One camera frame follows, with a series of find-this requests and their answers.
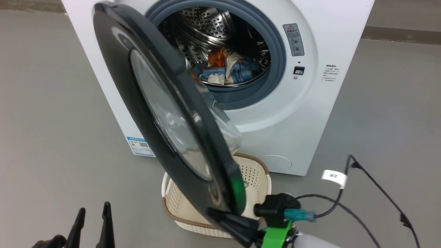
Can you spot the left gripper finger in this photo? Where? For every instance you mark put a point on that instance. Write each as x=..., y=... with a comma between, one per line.
x=106, y=227
x=77, y=230

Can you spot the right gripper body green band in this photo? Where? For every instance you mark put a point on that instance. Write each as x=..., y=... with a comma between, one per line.
x=275, y=237

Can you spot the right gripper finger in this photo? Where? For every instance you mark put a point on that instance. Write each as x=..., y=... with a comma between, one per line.
x=241, y=229

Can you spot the dark round washing machine door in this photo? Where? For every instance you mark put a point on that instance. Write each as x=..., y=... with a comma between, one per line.
x=137, y=113

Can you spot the blue cartoon print garment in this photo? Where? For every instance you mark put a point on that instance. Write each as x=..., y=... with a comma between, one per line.
x=243, y=74

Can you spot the cream perforated laundry basket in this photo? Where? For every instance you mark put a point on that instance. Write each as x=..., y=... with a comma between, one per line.
x=256, y=175

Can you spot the white front-load washing machine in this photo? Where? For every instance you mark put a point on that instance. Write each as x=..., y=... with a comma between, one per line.
x=310, y=120

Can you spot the grey rubber door gasket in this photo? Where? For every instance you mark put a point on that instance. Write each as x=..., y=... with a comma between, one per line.
x=275, y=75

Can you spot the black door latch socket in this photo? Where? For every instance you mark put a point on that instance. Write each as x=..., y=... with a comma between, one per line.
x=299, y=70

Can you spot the round white filter cover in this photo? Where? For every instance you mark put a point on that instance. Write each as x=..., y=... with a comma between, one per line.
x=275, y=162

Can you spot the blue energy label sticker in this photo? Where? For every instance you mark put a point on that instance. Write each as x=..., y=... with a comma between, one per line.
x=140, y=146

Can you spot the black text notice sticker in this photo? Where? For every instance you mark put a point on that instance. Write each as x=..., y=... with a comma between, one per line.
x=331, y=73

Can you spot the grey warning sticker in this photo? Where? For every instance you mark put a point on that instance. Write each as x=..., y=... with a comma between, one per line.
x=293, y=39

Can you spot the perforated steel drum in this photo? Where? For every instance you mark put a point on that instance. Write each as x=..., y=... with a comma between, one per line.
x=206, y=24

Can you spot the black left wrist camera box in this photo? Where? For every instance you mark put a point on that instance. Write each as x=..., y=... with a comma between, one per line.
x=51, y=243

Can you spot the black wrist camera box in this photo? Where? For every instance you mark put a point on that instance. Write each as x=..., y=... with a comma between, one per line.
x=51, y=243
x=275, y=205

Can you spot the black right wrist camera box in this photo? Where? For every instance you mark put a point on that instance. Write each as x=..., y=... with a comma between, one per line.
x=275, y=205

